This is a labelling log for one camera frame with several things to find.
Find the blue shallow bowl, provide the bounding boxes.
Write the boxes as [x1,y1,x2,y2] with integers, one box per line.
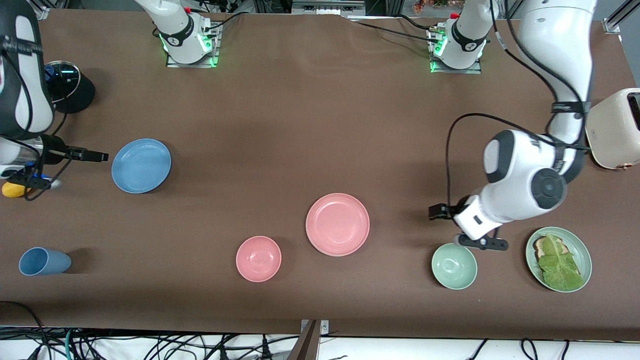
[111,138,172,194]

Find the pink shallow bowl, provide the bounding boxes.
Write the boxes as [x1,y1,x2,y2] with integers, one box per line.
[305,192,371,257]

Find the small deep green bowl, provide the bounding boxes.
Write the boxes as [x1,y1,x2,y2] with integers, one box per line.
[431,242,478,291]

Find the glass lid with blue knob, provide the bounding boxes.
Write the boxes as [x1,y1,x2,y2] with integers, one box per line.
[45,60,82,103]

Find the toasted bread slice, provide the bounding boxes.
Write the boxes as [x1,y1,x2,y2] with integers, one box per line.
[532,236,568,261]

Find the blue plastic cup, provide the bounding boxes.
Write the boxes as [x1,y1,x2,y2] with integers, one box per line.
[18,247,72,277]

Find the green lettuce leaf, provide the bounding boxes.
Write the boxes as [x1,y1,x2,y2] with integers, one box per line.
[537,233,585,292]

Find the green plate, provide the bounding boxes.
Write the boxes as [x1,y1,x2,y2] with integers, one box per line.
[525,226,593,293]

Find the beige toaster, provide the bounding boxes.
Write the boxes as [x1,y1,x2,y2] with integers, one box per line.
[585,87,640,171]

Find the small deep pink bowl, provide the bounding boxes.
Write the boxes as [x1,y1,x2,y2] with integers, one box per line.
[235,235,282,283]

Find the dark beam under table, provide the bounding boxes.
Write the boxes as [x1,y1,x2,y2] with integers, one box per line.
[286,320,321,360]

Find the colourful background food items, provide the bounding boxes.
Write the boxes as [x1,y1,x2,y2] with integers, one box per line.
[412,0,466,14]

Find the grey background device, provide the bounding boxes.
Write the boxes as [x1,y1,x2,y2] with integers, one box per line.
[291,0,367,16]

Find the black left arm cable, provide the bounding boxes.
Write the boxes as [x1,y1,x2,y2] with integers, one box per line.
[445,0,593,208]

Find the black pot with blue handle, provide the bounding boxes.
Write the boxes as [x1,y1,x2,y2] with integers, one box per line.
[45,60,96,115]

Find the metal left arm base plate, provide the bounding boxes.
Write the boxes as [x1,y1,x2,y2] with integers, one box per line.
[427,25,483,75]

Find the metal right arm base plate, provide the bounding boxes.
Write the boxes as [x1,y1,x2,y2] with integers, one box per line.
[166,22,221,68]

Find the black left base cable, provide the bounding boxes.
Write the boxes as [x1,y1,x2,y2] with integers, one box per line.
[395,14,442,34]
[350,20,441,45]

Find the black base cable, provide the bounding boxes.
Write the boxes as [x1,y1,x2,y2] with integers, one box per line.
[395,14,442,34]
[202,11,258,33]
[350,20,441,45]

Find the black right base cable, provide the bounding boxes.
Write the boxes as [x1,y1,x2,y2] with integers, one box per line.
[202,11,258,33]

